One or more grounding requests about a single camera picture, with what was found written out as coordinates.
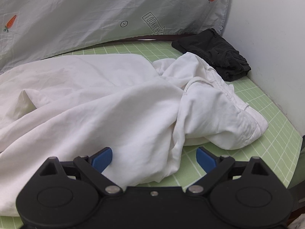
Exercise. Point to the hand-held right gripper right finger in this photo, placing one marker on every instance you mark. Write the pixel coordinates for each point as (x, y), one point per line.
(202, 156)

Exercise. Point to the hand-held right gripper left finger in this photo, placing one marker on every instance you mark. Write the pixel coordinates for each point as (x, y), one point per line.
(103, 157)

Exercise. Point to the white pants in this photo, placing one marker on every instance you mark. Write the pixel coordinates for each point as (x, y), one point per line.
(100, 105)

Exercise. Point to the black folded garment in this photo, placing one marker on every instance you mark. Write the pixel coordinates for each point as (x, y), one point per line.
(214, 52)

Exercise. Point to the grey carrot-print sheet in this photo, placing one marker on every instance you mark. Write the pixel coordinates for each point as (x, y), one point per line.
(95, 14)

